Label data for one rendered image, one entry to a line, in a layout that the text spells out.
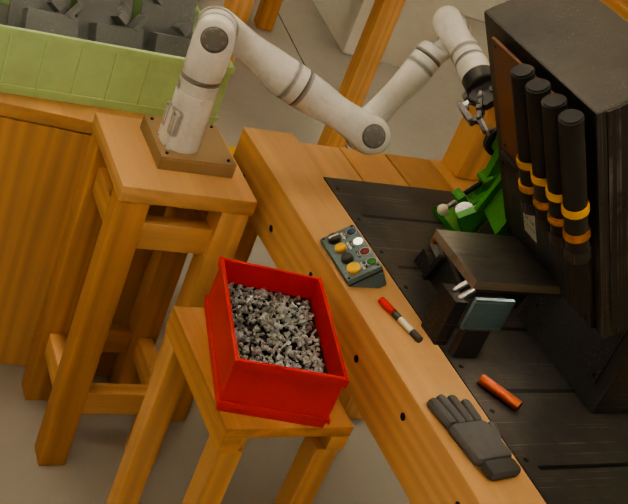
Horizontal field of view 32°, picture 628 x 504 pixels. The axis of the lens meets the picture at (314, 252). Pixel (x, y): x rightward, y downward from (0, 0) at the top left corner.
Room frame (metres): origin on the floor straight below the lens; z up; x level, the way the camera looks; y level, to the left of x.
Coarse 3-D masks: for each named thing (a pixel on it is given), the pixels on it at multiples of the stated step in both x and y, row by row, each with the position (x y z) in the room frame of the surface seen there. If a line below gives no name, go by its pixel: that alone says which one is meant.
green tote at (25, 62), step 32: (0, 0) 2.69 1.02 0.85; (0, 32) 2.31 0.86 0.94; (32, 32) 2.35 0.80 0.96; (0, 64) 2.32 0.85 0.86; (32, 64) 2.36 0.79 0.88; (64, 64) 2.40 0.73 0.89; (96, 64) 2.44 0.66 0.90; (128, 64) 2.48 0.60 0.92; (160, 64) 2.53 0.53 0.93; (32, 96) 2.37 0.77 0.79; (64, 96) 2.41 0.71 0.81; (96, 96) 2.45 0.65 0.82; (128, 96) 2.50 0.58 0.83; (160, 96) 2.54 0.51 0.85
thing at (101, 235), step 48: (96, 144) 2.27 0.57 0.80; (96, 192) 2.23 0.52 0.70; (96, 240) 2.29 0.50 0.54; (144, 240) 2.11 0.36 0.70; (192, 240) 2.17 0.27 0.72; (48, 288) 2.31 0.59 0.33; (96, 288) 2.06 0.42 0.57; (144, 288) 2.41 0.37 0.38; (192, 288) 2.19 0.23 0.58; (48, 336) 2.26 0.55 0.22; (96, 336) 2.07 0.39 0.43; (144, 336) 2.40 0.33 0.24; (48, 384) 2.28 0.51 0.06; (96, 384) 2.15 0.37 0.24; (144, 384) 2.28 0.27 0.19; (48, 432) 2.05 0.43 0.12
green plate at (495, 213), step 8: (496, 184) 2.05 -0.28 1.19; (488, 192) 2.06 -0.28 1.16; (496, 192) 2.06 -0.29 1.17; (480, 200) 2.07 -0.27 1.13; (488, 200) 2.06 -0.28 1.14; (496, 200) 2.05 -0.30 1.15; (480, 208) 2.07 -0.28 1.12; (488, 208) 2.06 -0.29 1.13; (496, 208) 2.04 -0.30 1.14; (480, 216) 2.08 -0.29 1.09; (488, 216) 2.05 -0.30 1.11; (496, 216) 2.03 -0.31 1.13; (504, 216) 2.02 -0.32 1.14; (496, 224) 2.03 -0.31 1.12; (504, 224) 2.01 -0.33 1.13; (496, 232) 2.02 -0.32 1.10; (504, 232) 2.02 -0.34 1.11
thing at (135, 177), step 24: (96, 120) 2.29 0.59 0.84; (120, 120) 2.32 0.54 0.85; (120, 144) 2.21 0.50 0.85; (144, 144) 2.26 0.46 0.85; (120, 168) 2.11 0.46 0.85; (144, 168) 2.15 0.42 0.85; (120, 192) 2.05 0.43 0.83; (144, 192) 2.07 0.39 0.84; (168, 192) 2.10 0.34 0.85; (192, 192) 2.14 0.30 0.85; (216, 192) 2.18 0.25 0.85; (240, 192) 2.23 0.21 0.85
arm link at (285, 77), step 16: (240, 32) 2.30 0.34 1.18; (240, 48) 2.30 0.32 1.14; (256, 48) 2.30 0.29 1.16; (272, 48) 2.31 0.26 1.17; (256, 64) 2.29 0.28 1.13; (272, 64) 2.28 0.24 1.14; (288, 64) 2.29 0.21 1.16; (272, 80) 2.27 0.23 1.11; (288, 80) 2.27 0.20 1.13; (304, 80) 2.29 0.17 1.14; (288, 96) 2.27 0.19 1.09
